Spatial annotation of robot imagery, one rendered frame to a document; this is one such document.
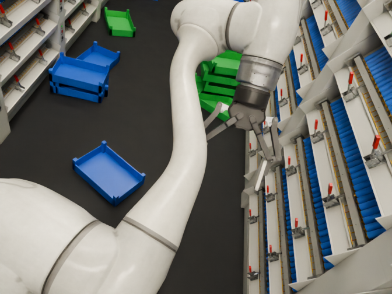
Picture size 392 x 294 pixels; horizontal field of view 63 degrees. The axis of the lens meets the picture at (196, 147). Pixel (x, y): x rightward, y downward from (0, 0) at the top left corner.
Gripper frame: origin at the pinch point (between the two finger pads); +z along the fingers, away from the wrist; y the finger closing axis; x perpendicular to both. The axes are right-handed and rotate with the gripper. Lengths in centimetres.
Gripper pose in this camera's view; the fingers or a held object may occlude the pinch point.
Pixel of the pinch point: (227, 175)
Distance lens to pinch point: 72.8
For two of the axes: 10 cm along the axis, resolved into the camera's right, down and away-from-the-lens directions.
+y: 9.6, 2.7, -0.2
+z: -2.6, 9.5, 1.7
